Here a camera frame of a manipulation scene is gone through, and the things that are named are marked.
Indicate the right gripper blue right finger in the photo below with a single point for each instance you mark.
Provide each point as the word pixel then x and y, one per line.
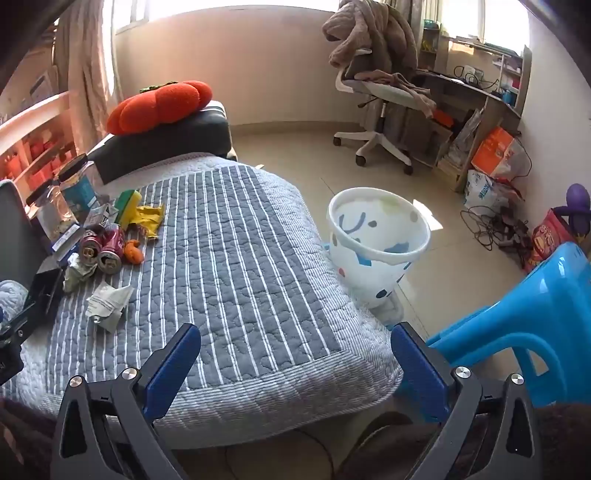
pixel 456 398

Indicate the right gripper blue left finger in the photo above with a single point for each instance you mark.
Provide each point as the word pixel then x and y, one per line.
pixel 105 429

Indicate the white wrapper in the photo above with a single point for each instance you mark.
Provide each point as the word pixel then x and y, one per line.
pixel 76 273

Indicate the white paper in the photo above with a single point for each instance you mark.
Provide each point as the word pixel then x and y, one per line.
pixel 106 305

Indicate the pink drink can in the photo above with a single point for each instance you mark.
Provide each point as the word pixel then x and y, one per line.
pixel 90 246

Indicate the red milk drink can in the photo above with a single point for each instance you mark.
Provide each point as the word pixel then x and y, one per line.
pixel 109 259

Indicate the orange peel with stem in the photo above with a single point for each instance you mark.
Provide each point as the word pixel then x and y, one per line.
pixel 132 252

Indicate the green yellow sponge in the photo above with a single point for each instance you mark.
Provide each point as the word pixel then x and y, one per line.
pixel 126 205

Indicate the yellow snack wrapper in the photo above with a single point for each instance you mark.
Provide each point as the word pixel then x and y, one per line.
pixel 148 220

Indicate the black plastic tray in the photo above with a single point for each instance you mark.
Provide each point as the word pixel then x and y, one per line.
pixel 44 298

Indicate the small grey drink carton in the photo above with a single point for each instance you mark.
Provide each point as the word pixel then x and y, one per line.
pixel 100 217

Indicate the white patterned trash bin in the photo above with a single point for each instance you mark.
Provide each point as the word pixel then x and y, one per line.
pixel 376 236

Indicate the blue plastic stool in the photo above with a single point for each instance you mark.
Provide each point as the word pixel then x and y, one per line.
pixel 545 320

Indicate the jar with mixed nuts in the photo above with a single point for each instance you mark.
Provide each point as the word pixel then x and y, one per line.
pixel 50 215

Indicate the jar with teal label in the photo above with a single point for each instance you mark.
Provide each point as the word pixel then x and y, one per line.
pixel 81 186

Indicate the pink white bookshelf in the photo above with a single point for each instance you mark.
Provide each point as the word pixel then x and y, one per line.
pixel 37 143

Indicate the red snack bag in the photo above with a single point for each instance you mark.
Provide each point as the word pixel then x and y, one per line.
pixel 552 232

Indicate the grey striped quilted cover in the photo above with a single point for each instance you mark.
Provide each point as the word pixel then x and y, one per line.
pixel 237 255

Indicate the white plastic bag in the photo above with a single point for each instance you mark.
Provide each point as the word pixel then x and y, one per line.
pixel 481 195

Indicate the purple toy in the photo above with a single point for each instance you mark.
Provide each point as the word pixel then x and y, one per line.
pixel 576 210

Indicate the beige curtain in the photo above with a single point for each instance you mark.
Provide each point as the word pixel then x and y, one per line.
pixel 84 58

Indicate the red tomato cushion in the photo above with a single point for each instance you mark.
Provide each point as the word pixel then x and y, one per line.
pixel 158 105

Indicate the black seat cushion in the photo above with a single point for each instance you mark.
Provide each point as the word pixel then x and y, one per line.
pixel 205 131

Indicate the orange cardboard box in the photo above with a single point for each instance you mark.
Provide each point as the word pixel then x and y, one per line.
pixel 501 156

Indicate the wooden desk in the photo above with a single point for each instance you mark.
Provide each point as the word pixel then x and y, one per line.
pixel 477 87

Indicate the white office chair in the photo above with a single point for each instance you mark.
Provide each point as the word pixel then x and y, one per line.
pixel 383 89

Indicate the brown blanket on chair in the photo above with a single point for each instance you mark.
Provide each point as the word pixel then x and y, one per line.
pixel 385 32

